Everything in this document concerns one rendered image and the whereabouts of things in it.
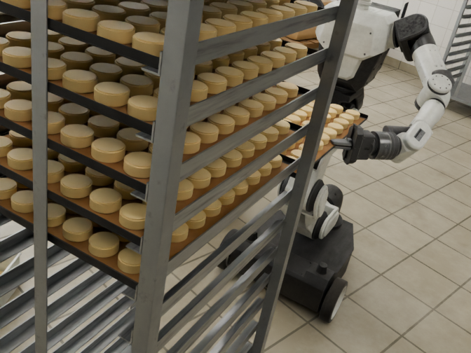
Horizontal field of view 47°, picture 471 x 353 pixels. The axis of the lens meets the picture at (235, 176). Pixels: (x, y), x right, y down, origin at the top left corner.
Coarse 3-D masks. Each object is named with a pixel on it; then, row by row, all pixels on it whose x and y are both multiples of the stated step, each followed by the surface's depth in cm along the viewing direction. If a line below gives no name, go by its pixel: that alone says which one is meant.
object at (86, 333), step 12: (120, 300) 167; (132, 300) 171; (108, 312) 163; (120, 312) 165; (96, 324) 159; (108, 324) 161; (72, 336) 151; (84, 336) 155; (60, 348) 147; (72, 348) 150
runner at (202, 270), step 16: (288, 192) 132; (272, 208) 125; (256, 224) 119; (240, 240) 114; (208, 256) 109; (224, 256) 109; (192, 272) 104; (208, 272) 104; (176, 288) 99; (192, 288) 100; (128, 336) 87
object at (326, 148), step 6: (336, 114) 184; (330, 120) 178; (354, 120) 182; (360, 120) 183; (348, 126) 176; (342, 132) 171; (336, 138) 166; (342, 138) 167; (300, 144) 157; (330, 144) 161; (288, 150) 152; (324, 150) 156; (318, 156) 152
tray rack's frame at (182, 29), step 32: (32, 0) 72; (192, 0) 59; (32, 32) 74; (192, 32) 62; (32, 64) 76; (192, 64) 64; (32, 96) 78; (160, 96) 66; (32, 128) 81; (160, 128) 68; (160, 160) 69; (160, 192) 71; (160, 224) 73; (160, 256) 76; (160, 288) 80; (160, 320) 85; (128, 352) 185
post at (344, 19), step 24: (336, 24) 114; (336, 48) 115; (336, 72) 118; (312, 120) 124; (312, 144) 126; (312, 168) 131; (288, 216) 137; (288, 240) 139; (264, 312) 152; (264, 336) 155
